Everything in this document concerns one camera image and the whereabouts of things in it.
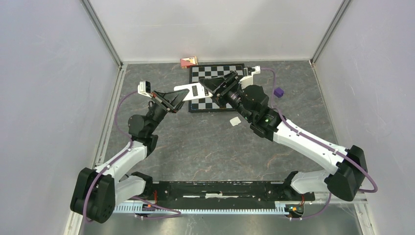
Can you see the purple cube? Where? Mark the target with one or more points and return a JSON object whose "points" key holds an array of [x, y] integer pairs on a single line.
{"points": [[278, 92]]}

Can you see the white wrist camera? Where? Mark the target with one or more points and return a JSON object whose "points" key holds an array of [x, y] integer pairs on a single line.
{"points": [[144, 88], [249, 78]]}

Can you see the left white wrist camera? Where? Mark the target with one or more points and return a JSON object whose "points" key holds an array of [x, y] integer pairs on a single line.
{"points": [[144, 88]]}

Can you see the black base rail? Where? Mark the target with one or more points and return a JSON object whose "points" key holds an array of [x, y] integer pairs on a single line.
{"points": [[212, 195]]}

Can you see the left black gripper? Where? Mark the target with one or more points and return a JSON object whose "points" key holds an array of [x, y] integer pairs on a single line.
{"points": [[176, 97]]}

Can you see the white remote battery cover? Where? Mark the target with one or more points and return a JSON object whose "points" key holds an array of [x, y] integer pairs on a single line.
{"points": [[235, 121]]}

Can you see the white slotted cable duct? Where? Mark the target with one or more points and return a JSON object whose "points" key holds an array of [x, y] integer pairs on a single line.
{"points": [[138, 207]]}

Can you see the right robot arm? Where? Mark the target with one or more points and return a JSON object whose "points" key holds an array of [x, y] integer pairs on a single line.
{"points": [[344, 169]]}

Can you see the red orange small box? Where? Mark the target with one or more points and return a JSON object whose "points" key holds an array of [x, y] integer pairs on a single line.
{"points": [[188, 62]]}

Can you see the black white chessboard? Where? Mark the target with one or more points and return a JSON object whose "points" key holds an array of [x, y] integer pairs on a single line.
{"points": [[205, 105]]}

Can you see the red white remote control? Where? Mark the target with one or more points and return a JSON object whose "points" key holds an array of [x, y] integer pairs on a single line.
{"points": [[196, 91]]}

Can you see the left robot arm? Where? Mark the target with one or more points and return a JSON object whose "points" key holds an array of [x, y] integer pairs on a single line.
{"points": [[98, 191]]}

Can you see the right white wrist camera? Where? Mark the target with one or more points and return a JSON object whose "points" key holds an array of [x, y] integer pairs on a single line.
{"points": [[249, 78]]}

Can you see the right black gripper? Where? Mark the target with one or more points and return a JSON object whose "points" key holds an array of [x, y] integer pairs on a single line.
{"points": [[216, 84]]}

